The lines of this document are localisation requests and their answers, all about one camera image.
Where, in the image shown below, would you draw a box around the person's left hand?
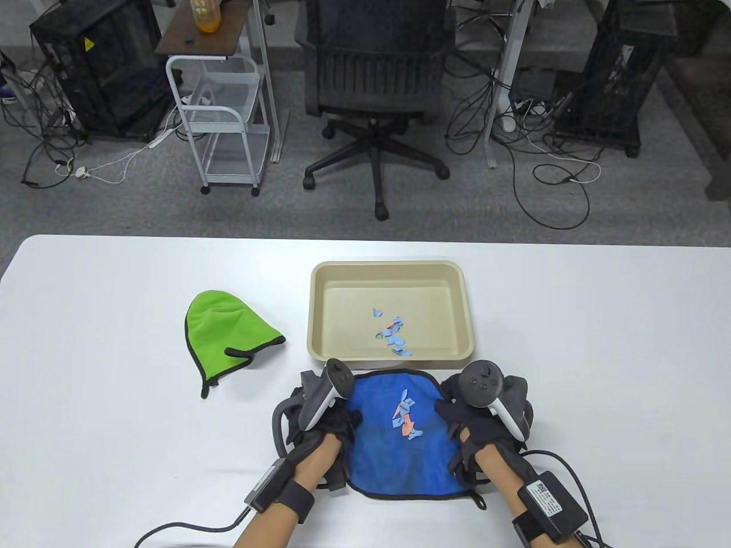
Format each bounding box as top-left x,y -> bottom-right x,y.
284,370 -> 364,493

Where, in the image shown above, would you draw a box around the person's right hand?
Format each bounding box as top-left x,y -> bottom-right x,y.
435,374 -> 536,487

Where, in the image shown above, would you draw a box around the blue mesh cleaning mitt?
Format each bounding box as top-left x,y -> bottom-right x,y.
344,369 -> 487,510

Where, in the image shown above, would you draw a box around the person's left forearm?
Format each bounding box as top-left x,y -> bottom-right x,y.
233,437 -> 339,548

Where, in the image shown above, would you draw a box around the person's right forearm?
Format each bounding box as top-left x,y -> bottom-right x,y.
475,446 -> 563,548

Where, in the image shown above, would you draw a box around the grey and black left controller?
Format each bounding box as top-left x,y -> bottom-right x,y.
298,358 -> 356,433

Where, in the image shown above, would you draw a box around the grey and black controller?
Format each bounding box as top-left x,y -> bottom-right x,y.
460,360 -> 528,442
298,358 -> 356,433

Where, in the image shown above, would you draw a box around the grey and black right controller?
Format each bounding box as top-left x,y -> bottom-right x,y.
460,360 -> 528,442

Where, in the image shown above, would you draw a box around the scattered blue and pink scraps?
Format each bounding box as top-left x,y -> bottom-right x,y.
391,389 -> 424,441

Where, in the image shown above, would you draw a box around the pile of blue paper scraps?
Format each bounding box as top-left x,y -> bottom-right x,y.
372,308 -> 414,358

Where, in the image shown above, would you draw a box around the black left wrist sensor box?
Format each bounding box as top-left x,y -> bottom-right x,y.
244,458 -> 295,513

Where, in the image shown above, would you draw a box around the black wrist sensor box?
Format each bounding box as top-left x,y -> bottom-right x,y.
517,471 -> 589,542
244,458 -> 295,513

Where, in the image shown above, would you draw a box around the beige shallow tray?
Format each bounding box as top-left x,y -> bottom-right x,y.
304,261 -> 476,363

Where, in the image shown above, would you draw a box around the black right wrist sensor box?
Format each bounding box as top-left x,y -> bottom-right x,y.
517,471 -> 589,542

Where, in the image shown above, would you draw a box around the green cleaning mitt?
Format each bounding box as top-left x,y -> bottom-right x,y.
184,290 -> 286,399

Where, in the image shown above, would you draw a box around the white desk leg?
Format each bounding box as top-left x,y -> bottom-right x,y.
484,0 -> 535,169

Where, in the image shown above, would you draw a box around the black office chair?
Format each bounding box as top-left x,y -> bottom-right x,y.
294,0 -> 457,221

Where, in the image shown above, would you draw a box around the grey desk leg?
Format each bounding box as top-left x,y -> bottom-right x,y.
249,0 -> 290,164

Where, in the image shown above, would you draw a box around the black mesh computer tower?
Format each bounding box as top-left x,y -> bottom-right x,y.
551,0 -> 680,159

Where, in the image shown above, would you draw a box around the brown wooden side table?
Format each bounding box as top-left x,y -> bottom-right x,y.
155,0 -> 252,61

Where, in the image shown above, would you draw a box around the bottle of orange drink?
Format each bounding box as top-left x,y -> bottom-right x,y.
192,0 -> 223,33

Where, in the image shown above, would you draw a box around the black computer tower with sticker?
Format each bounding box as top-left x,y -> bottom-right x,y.
29,0 -> 183,143

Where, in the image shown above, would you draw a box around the black left wrist strap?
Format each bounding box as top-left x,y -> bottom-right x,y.
276,479 -> 316,523

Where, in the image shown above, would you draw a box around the black wrist strap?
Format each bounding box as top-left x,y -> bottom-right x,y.
276,479 -> 316,523
512,511 -> 563,548

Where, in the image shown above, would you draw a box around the black right sensor cable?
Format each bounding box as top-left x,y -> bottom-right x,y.
523,450 -> 606,548

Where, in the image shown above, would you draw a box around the black sensor cable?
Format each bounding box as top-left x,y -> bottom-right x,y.
134,505 -> 255,548
523,450 -> 606,548

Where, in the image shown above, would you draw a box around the black right wrist strap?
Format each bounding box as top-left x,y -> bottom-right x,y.
512,511 -> 563,548

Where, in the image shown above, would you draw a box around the black left sensor cable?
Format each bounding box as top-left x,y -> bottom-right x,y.
134,505 -> 255,548

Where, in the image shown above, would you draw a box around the tangle of black floor cables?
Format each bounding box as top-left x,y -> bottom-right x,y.
444,0 -> 606,231

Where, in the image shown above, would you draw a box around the white rolling wire cart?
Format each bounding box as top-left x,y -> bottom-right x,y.
166,55 -> 271,196

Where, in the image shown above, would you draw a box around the white power strip with cord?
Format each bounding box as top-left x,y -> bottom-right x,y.
55,94 -> 198,184

